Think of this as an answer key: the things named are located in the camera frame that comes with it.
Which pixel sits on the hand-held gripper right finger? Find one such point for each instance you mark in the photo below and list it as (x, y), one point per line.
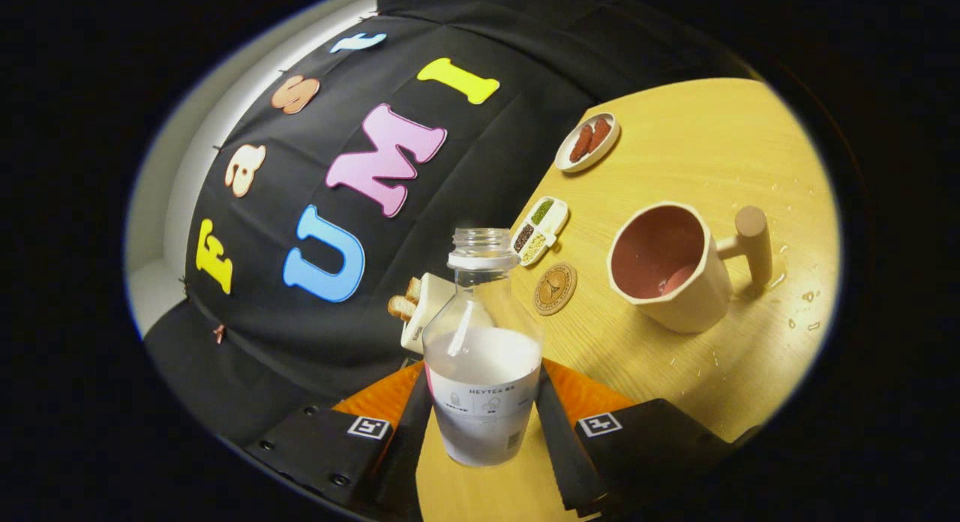
(562, 447)

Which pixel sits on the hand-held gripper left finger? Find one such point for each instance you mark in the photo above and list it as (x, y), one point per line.
(405, 447)

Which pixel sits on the clear juice bottle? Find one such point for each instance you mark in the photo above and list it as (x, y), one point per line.
(484, 372)

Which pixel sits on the round brown coaster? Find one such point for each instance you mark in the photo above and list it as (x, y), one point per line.
(555, 288)

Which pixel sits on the beige cup with pink inside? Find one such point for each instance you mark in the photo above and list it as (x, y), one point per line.
(686, 304)

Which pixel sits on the white toaster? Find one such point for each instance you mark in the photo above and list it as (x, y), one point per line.
(427, 312)

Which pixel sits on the toasted bread slice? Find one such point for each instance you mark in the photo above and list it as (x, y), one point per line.
(413, 288)
(401, 307)

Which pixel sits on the copper clip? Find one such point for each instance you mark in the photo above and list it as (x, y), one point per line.
(218, 333)

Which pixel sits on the white divided dish of beans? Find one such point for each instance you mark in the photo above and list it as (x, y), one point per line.
(551, 222)

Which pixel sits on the black backdrop cloth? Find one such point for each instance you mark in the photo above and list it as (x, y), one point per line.
(465, 177)

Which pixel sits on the red meat slice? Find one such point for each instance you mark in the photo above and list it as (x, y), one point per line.
(600, 133)
(581, 143)

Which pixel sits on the wooden table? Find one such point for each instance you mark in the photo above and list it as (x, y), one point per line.
(675, 154)

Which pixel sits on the white oval plate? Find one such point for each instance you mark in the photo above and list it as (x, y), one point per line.
(611, 136)

